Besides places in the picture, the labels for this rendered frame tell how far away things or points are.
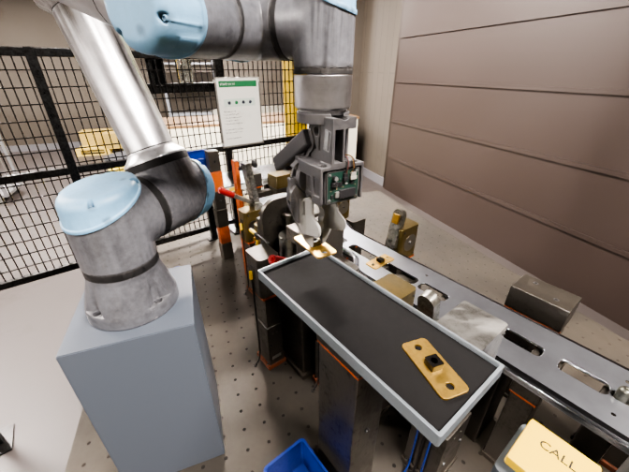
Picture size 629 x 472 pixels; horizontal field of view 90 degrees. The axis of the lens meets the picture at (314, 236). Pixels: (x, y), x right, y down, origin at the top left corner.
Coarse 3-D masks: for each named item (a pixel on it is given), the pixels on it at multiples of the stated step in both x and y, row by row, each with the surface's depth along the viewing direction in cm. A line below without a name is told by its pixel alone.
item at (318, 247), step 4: (296, 236) 56; (300, 236) 56; (296, 240) 55; (300, 240) 55; (316, 240) 53; (320, 240) 53; (300, 244) 54; (304, 244) 53; (308, 244) 53; (316, 244) 53; (320, 244) 53; (324, 244) 53; (328, 244) 53; (308, 248) 52; (312, 248) 52; (316, 248) 52; (320, 248) 52; (324, 248) 52; (328, 248) 52; (332, 248) 52; (312, 252) 51; (316, 252) 51; (320, 252) 51; (328, 252) 51; (332, 252) 51; (316, 256) 50; (320, 256) 50; (324, 256) 50; (328, 256) 51
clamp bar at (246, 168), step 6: (240, 162) 103; (246, 162) 104; (252, 162) 104; (240, 168) 102; (246, 168) 102; (246, 174) 103; (252, 174) 104; (246, 180) 105; (252, 180) 105; (246, 186) 108; (252, 186) 106; (252, 192) 106; (252, 198) 108; (258, 198) 109
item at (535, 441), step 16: (528, 432) 32; (544, 432) 32; (512, 448) 30; (528, 448) 30; (544, 448) 30; (560, 448) 30; (512, 464) 29; (528, 464) 29; (544, 464) 29; (560, 464) 29; (576, 464) 29; (592, 464) 29
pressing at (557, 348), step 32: (352, 256) 91; (448, 288) 78; (512, 320) 68; (512, 352) 60; (544, 352) 60; (576, 352) 60; (544, 384) 54; (576, 384) 54; (608, 384) 54; (576, 416) 50; (608, 416) 49
